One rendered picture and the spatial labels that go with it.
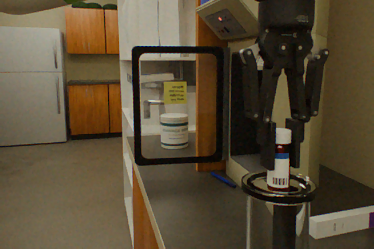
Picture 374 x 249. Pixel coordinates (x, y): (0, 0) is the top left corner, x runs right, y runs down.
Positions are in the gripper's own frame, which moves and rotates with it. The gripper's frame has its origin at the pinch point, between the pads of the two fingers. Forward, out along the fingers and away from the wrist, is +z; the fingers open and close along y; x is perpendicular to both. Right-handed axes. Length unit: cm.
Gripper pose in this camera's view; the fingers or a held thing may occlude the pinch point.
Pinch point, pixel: (280, 144)
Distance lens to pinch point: 50.7
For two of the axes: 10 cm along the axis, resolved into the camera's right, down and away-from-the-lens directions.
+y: 9.6, -0.4, 2.7
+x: -2.8, -1.3, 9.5
